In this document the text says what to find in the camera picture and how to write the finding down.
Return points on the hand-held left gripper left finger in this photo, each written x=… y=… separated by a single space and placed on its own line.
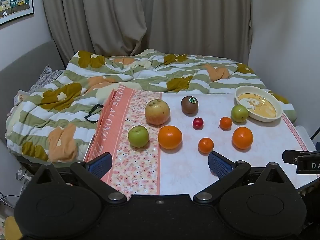
x=101 y=163

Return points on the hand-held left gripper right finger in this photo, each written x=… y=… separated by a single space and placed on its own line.
x=218 y=163

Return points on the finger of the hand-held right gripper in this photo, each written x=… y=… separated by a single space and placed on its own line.
x=290 y=156

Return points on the small mandarin orange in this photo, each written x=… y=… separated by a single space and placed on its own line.
x=225 y=123
x=206 y=145

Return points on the large orange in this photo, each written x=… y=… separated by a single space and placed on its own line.
x=242 y=138
x=170 y=137

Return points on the green apple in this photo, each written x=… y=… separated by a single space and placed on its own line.
x=138 y=136
x=239 y=113

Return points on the cream cartoon print bowl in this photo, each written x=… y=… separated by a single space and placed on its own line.
x=262 y=105

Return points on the large yellow apple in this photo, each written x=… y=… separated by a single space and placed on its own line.
x=157 y=111

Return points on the pink floral tablecloth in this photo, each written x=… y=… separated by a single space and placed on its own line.
x=187 y=170

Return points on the red cherry tomato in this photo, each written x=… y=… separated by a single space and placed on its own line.
x=198 y=123

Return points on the black eyeglasses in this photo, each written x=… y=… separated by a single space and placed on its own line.
x=86 y=117

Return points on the brown kiwi with green sticker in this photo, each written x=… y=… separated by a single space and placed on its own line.
x=189 y=106

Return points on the white round object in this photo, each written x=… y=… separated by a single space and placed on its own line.
x=21 y=174

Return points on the green striped floral blanket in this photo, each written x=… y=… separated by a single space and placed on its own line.
x=150 y=72

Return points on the small white box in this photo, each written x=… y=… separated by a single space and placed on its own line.
x=20 y=98

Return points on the grey patterned cloth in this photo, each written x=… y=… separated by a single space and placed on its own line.
x=43 y=76

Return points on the yellow object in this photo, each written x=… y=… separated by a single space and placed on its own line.
x=11 y=227

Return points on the grey upholstered headboard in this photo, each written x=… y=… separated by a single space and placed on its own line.
x=25 y=62

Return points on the beige curtain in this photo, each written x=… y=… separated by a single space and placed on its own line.
x=112 y=17

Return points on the framed wall poster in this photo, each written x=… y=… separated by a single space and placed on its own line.
x=15 y=0

